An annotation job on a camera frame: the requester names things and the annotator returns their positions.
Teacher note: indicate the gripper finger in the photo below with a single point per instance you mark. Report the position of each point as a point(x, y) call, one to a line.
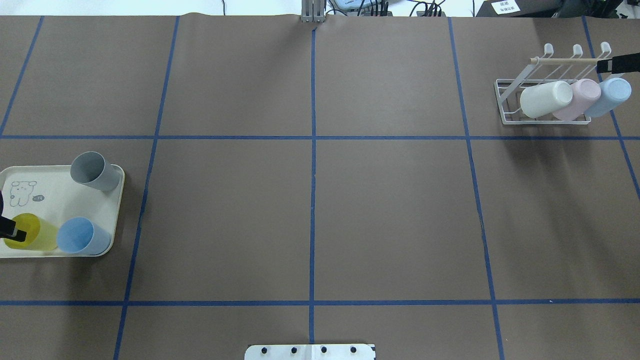
point(9, 230)
point(619, 64)

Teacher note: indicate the light blue cup front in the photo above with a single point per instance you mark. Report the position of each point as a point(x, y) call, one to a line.
point(614, 92)

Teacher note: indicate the light blue cup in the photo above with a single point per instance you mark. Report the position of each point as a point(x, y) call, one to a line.
point(614, 92)
point(81, 236)

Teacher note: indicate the yellow plastic cup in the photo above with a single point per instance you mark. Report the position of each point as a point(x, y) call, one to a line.
point(41, 235)

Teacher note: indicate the pink plastic cup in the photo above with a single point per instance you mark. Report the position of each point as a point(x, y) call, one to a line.
point(586, 92)

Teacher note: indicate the white plastic cup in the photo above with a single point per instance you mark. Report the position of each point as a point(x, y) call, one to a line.
point(546, 98)

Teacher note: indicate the grey plastic cup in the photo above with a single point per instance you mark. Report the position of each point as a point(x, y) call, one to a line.
point(92, 170)

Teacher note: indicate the light blue cup back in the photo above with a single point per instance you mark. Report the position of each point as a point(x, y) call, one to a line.
point(81, 236)

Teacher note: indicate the cream plastic tray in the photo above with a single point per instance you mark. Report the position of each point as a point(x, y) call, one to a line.
point(49, 192)

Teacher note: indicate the black labelled box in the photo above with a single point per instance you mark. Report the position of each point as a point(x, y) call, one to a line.
point(519, 8)

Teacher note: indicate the white wire cup rack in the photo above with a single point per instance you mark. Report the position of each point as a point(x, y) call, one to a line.
point(543, 69)

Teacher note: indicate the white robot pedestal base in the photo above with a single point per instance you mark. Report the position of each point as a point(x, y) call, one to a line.
point(335, 351)

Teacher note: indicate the aluminium frame post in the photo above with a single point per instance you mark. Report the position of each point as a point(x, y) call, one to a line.
point(313, 11)

